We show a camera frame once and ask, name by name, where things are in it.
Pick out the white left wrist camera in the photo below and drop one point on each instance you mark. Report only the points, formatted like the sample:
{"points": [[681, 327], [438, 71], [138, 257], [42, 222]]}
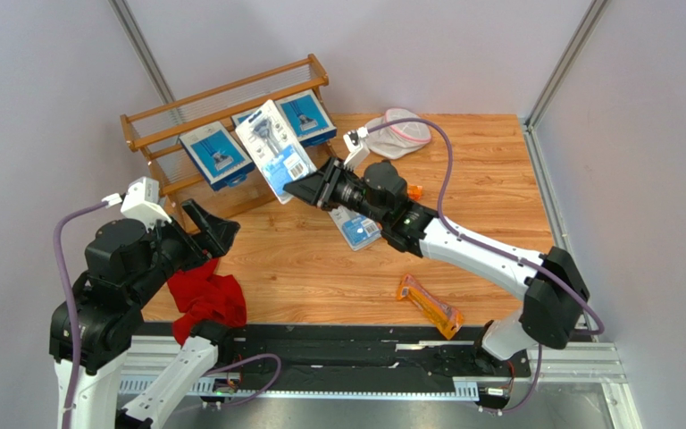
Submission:
{"points": [[141, 203]]}

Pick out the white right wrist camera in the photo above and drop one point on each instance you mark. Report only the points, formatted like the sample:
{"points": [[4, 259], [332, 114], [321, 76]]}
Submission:
{"points": [[356, 144]]}

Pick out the blue Harry's box on shelf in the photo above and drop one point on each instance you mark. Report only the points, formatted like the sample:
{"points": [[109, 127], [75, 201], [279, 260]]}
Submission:
{"points": [[308, 118]]}

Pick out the Gillette razor blister pack front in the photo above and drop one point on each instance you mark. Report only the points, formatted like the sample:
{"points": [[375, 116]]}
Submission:
{"points": [[274, 148]]}

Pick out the wooden two-tier shelf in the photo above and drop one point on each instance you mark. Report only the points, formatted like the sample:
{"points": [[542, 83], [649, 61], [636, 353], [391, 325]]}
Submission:
{"points": [[155, 134]]}

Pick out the white mesh laundry bag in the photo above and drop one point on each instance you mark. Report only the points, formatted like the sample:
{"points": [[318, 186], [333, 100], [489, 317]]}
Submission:
{"points": [[396, 141]]}

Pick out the orange bic razor bag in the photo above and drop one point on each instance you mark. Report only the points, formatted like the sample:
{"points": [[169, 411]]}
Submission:
{"points": [[447, 319], [414, 192]]}

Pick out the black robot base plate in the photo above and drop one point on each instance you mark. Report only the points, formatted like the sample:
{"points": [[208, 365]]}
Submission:
{"points": [[395, 360]]}

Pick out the gillette razor blister pack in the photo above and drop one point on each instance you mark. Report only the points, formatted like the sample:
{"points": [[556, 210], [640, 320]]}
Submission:
{"points": [[358, 231], [274, 148]]}

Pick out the orange Bic razor bag front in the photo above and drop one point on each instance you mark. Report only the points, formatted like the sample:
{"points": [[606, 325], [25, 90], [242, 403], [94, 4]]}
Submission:
{"points": [[447, 319]]}

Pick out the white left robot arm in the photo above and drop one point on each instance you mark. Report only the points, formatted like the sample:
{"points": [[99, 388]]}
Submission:
{"points": [[91, 331]]}

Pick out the large blue Harry's razor box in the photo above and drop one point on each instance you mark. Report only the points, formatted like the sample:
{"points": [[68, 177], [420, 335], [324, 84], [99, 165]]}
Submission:
{"points": [[237, 119]]}

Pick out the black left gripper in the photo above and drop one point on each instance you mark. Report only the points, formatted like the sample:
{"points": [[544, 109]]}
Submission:
{"points": [[221, 232]]}

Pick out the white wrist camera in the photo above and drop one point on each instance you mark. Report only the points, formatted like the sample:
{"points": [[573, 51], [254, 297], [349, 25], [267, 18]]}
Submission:
{"points": [[356, 144], [141, 203]]}

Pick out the aluminium frame rail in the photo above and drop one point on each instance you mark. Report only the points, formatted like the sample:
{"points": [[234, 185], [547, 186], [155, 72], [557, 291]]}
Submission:
{"points": [[140, 381]]}

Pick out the red cloth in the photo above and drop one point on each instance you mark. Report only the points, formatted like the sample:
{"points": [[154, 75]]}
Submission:
{"points": [[200, 294]]}

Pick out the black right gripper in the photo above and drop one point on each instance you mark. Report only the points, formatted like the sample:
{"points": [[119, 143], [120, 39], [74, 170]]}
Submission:
{"points": [[328, 187]]}

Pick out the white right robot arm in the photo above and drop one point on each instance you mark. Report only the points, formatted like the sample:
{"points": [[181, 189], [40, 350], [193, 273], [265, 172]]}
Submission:
{"points": [[549, 285]]}

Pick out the small blue Harry's razor box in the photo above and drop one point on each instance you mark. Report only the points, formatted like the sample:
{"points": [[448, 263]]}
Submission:
{"points": [[219, 158]]}

